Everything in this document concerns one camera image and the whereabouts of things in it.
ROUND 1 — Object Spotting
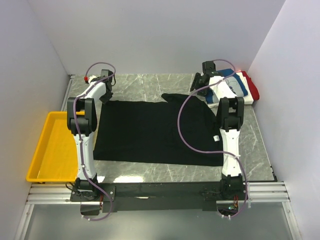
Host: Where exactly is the aluminium rail frame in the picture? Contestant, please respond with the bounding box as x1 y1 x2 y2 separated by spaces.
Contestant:
14 181 302 240

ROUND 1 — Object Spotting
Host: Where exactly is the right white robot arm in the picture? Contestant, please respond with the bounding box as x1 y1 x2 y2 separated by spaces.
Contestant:
190 60 245 200

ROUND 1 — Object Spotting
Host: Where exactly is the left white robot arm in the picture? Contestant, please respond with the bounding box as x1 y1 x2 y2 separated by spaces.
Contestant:
67 69 114 201

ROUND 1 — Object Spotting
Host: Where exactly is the black t-shirt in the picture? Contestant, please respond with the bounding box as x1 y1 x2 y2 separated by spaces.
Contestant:
93 93 224 167

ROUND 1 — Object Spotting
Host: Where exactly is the folded white t-shirt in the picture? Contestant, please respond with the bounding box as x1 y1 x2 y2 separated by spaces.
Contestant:
205 71 254 108

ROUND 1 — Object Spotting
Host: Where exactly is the black base beam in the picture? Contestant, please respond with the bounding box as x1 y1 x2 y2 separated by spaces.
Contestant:
70 179 248 216

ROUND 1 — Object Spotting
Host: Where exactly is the yellow plastic tray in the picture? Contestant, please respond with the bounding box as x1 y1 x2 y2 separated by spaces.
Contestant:
26 111 78 183

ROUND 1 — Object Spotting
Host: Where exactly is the folded red t-shirt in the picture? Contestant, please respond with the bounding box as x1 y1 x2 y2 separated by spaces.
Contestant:
237 71 260 105

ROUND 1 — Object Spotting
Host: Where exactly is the folded blue printed t-shirt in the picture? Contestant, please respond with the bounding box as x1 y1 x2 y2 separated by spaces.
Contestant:
205 72 249 105

